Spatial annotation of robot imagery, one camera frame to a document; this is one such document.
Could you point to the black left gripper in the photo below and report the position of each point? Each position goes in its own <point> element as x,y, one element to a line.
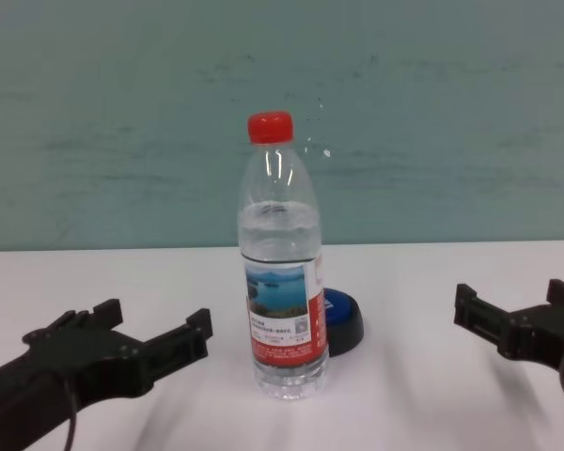
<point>89,366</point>

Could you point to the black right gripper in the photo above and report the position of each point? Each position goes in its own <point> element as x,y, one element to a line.
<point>545,338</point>

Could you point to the blue button black base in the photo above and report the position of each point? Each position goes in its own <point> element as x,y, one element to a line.
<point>343,319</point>

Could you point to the clear water bottle red cap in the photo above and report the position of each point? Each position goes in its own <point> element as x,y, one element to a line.
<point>282,282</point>

